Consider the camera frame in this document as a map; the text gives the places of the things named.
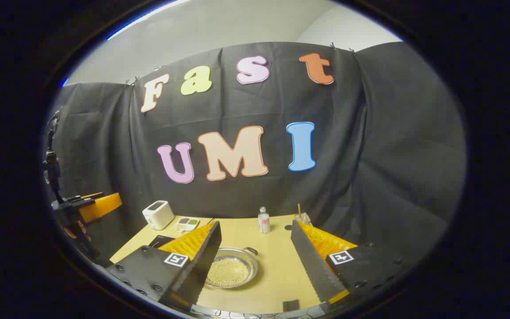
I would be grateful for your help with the white divided dish of beans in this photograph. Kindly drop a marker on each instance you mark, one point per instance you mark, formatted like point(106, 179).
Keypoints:
point(187, 224)

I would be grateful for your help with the black table edge bracket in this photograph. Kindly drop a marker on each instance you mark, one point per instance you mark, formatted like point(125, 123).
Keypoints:
point(291, 305)

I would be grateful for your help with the black induction cooktop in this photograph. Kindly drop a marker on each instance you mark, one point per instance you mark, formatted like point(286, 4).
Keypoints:
point(160, 242)

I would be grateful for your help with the white toaster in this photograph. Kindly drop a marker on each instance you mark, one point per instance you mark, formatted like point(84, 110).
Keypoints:
point(158, 214)

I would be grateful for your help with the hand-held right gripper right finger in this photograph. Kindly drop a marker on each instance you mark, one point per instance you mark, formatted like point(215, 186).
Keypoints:
point(312, 261)

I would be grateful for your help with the pile of yellow soybeans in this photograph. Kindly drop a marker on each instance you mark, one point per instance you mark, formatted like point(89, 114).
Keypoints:
point(229, 270)

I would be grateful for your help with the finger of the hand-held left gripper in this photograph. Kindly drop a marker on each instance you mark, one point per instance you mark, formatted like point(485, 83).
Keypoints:
point(102, 206)

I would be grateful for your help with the clear bottle with pink label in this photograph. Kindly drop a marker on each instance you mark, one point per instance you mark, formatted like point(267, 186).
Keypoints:
point(264, 221)

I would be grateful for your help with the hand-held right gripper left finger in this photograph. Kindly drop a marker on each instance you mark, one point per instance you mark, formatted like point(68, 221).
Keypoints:
point(202, 261)

